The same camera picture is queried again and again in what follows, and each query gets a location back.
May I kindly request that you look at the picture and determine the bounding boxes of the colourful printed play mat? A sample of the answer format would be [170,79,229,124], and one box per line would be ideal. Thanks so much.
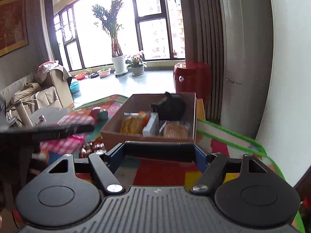
[15,93,305,233]

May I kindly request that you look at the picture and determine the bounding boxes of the red drum stool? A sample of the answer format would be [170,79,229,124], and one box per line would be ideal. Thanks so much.
[173,61,212,103]

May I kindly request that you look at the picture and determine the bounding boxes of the tall plant in white pot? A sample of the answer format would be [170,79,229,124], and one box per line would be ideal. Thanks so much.
[91,0,129,74]

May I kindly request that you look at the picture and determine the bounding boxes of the floral cloth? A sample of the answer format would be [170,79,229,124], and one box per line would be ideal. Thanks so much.
[36,60,60,83]

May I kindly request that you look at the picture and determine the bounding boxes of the bread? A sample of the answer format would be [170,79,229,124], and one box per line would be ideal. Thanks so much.
[159,121,192,139]

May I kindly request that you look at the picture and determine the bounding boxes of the shiny copper metal pieces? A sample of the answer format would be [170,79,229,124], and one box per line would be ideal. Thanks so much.
[81,141,105,159]

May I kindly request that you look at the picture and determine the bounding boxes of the white post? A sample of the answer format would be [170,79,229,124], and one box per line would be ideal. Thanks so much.
[15,103,34,128]

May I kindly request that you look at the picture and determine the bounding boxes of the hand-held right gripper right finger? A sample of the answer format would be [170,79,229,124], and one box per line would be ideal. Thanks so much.
[191,144,266,194]

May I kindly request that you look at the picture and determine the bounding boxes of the small white box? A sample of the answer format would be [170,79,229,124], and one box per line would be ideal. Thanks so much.
[142,112,160,137]

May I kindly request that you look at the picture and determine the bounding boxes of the beige sofa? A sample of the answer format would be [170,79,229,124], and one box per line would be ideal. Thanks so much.
[0,73,60,118]

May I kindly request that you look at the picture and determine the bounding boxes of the black plush toy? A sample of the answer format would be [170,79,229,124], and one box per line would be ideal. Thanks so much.
[150,91,187,122]

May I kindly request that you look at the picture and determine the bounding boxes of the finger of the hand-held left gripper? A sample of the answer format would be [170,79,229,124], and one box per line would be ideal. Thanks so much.
[31,124,96,142]

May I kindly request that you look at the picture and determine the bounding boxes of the pink flowering potted plant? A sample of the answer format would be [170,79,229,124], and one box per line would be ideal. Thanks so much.
[126,50,148,76]

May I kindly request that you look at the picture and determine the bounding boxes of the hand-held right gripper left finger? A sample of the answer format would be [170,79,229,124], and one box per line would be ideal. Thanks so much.
[47,143,126,195]

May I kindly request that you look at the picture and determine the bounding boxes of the pink cardboard box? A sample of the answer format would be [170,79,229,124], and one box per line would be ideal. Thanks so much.
[100,92,197,145]

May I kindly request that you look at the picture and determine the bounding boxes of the dark framed window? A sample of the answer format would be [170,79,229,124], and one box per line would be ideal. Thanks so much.
[52,0,186,72]

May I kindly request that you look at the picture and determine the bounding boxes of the blue plastic basin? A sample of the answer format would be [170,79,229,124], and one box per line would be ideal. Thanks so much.
[70,78,81,94]

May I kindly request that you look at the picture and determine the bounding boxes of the grey glass table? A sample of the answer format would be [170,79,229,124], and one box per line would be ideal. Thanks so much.
[30,106,74,128]

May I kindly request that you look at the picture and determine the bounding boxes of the beige blanket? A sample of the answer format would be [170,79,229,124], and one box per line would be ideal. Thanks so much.
[10,82,41,105]

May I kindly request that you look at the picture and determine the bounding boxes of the grey curtain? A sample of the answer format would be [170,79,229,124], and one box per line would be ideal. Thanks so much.
[181,0,224,120]

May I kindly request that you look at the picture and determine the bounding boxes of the beige armchair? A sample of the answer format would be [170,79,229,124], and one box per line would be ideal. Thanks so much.
[35,64,75,109]

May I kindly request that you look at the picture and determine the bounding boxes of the red green toy fruit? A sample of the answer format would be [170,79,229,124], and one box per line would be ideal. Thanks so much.
[90,107,109,121]

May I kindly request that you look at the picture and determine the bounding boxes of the black cylindrical case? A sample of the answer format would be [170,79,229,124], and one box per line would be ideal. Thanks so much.
[124,141,196,163]

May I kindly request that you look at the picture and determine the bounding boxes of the framed wall picture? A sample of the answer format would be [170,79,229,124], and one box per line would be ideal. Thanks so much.
[0,0,29,57]

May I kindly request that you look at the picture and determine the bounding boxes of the white wardrobe door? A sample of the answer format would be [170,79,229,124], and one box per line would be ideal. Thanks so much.
[216,0,274,140]

